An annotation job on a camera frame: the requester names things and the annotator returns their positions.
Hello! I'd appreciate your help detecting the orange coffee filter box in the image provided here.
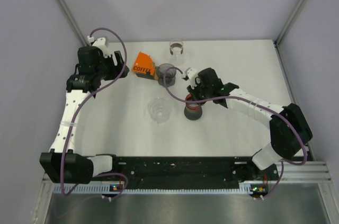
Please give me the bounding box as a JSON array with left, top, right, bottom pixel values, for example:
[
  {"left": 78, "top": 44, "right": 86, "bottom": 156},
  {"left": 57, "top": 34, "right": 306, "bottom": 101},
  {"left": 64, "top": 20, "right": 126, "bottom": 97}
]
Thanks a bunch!
[{"left": 131, "top": 52, "right": 158, "bottom": 80}]

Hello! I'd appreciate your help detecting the left aluminium frame post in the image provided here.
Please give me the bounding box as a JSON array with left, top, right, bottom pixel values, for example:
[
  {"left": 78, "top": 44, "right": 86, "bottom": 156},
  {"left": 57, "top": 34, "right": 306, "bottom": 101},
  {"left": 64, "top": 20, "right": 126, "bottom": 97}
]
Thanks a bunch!
[{"left": 55, "top": 0, "right": 87, "bottom": 46}]

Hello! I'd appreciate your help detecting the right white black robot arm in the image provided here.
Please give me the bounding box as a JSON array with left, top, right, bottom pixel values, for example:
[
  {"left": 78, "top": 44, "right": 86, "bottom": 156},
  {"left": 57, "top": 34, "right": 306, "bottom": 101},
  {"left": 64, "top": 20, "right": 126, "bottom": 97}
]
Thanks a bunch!
[{"left": 182, "top": 68, "right": 313, "bottom": 180}]

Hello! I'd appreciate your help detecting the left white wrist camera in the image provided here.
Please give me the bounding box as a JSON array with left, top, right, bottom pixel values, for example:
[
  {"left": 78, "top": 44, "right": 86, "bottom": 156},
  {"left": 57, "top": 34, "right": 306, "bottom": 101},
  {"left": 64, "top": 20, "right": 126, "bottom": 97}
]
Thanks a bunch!
[{"left": 87, "top": 35, "right": 110, "bottom": 58}]

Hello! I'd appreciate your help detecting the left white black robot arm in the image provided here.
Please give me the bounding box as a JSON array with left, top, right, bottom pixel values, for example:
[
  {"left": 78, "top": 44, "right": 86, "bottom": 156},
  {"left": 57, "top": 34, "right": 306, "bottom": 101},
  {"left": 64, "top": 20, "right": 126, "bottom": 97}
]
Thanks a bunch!
[{"left": 40, "top": 46, "right": 129, "bottom": 184}]

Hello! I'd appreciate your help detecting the right aluminium frame post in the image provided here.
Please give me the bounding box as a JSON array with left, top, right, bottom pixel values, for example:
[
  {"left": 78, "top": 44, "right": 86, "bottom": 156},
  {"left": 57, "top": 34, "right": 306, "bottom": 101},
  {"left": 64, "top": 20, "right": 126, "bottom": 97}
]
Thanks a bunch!
[{"left": 274, "top": 0, "right": 308, "bottom": 48}]

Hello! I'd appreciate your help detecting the aluminium frame post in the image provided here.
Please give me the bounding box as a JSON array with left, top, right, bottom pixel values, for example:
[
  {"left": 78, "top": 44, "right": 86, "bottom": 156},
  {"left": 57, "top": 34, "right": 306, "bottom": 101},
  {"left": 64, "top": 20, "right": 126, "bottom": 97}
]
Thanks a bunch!
[
  {"left": 274, "top": 0, "right": 308, "bottom": 48},
  {"left": 55, "top": 0, "right": 87, "bottom": 46}
]

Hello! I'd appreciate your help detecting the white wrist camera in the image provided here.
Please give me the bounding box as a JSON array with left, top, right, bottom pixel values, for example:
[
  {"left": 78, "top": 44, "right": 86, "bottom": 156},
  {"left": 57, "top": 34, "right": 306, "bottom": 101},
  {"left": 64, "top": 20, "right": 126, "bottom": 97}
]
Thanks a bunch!
[
  {"left": 181, "top": 67, "right": 198, "bottom": 81},
  {"left": 87, "top": 35, "right": 110, "bottom": 58}
]

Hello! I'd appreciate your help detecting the clear glass flask with coffee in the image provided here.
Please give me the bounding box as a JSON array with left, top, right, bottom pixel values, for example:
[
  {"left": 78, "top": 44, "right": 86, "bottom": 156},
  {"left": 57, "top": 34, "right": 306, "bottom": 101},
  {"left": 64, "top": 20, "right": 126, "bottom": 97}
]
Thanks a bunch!
[{"left": 169, "top": 39, "right": 184, "bottom": 66}]

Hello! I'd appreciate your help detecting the clear glass dripper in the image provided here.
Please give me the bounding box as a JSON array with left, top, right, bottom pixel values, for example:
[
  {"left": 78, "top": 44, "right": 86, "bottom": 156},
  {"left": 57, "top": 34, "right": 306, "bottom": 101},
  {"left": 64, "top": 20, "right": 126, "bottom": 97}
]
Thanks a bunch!
[{"left": 148, "top": 98, "right": 172, "bottom": 124}]

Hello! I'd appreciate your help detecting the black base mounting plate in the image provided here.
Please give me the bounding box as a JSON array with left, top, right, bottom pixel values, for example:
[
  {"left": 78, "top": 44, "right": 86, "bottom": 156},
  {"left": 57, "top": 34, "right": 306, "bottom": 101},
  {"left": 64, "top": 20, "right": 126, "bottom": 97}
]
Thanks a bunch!
[{"left": 100, "top": 157, "right": 278, "bottom": 190}]

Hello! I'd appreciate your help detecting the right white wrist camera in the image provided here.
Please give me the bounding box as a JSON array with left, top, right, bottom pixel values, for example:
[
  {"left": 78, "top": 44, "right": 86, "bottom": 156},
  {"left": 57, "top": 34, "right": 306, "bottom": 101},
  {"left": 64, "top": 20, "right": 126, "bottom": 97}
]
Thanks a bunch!
[{"left": 181, "top": 67, "right": 198, "bottom": 81}]

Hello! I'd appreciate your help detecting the grey slotted cable duct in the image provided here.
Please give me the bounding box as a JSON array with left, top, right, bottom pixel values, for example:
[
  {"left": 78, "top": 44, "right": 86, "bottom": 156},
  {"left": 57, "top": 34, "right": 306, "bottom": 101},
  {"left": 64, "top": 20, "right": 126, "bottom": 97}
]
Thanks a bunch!
[{"left": 54, "top": 183, "right": 268, "bottom": 195}]

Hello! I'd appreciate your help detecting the grey transparent dripper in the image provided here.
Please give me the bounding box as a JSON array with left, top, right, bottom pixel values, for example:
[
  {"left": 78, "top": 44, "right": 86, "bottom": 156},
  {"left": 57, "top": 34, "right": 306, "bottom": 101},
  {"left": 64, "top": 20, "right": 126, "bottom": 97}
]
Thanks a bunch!
[{"left": 155, "top": 63, "right": 176, "bottom": 87}]

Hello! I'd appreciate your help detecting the dark carafe with red lid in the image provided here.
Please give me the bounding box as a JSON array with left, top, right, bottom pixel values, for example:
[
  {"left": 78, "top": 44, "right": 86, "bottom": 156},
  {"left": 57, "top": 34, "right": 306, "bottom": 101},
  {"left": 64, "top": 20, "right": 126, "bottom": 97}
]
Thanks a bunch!
[{"left": 184, "top": 103, "right": 203, "bottom": 121}]

